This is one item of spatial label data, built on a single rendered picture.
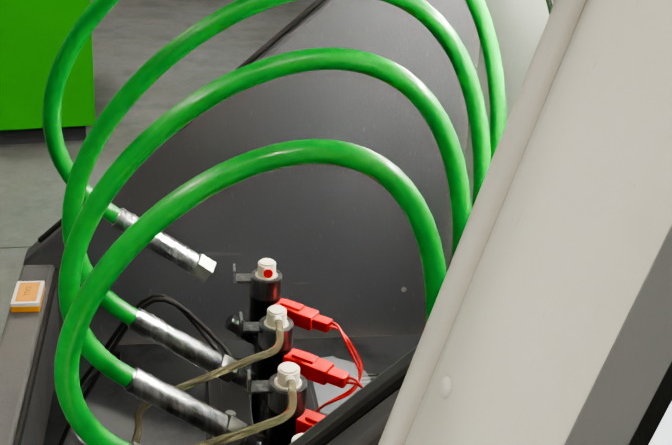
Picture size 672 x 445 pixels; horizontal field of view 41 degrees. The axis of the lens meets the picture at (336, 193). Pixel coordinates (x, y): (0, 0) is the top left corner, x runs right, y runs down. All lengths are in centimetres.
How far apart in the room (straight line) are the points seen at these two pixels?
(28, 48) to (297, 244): 301
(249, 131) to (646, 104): 81
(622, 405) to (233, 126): 84
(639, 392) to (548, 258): 8
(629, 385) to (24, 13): 382
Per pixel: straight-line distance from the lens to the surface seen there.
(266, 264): 79
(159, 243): 78
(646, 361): 27
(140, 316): 72
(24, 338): 101
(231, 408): 84
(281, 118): 108
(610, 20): 34
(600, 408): 29
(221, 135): 108
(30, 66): 408
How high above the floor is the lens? 149
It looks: 24 degrees down
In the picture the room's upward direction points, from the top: 4 degrees clockwise
